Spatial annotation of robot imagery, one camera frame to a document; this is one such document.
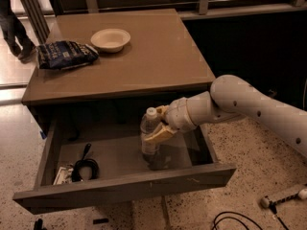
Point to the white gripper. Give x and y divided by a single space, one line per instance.
177 113

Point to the clear blue plastic water bottle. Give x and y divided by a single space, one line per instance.
149 123

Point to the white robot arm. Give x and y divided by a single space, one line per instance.
228 99

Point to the open grey top drawer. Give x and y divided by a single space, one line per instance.
186 163

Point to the grey wooden cabinet table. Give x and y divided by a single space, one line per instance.
161 56

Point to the white paper bowl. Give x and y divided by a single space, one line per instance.
110 40

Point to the small black floor object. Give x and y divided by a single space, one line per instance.
100 221

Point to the dark blue chip bag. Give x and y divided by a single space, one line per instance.
65 54

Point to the white power strip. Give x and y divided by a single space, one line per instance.
296 191

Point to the person legs in jeans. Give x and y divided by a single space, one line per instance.
14 33

